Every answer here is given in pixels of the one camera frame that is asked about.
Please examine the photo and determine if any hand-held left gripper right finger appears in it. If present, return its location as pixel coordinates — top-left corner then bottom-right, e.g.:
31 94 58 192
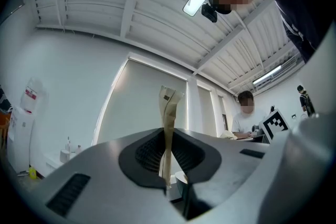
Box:
173 128 284 224

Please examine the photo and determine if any black head camera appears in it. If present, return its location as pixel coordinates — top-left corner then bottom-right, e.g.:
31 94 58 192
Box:
201 3 218 24

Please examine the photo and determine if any black white striped cloth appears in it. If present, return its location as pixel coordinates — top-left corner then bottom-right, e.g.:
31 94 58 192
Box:
0 85 13 113

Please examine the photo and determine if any narrow grey roller blind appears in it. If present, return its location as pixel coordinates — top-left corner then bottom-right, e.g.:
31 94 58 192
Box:
217 94 227 137
197 86 212 137

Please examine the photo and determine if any orange chair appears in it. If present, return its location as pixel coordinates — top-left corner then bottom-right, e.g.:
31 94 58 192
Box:
0 112 12 151

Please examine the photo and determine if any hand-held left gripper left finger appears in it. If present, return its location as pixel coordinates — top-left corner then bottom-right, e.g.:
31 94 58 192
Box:
26 127 187 224

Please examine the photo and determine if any white water dispenser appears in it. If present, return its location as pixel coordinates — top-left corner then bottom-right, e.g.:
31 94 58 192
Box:
6 105 35 174

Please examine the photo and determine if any clear water bottle red label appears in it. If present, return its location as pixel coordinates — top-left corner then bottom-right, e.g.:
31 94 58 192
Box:
20 77 45 115

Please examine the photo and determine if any ceiling tube light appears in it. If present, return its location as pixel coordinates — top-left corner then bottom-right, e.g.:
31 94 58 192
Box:
252 65 282 86

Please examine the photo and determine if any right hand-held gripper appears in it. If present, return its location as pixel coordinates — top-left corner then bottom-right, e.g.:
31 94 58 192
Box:
258 109 290 144

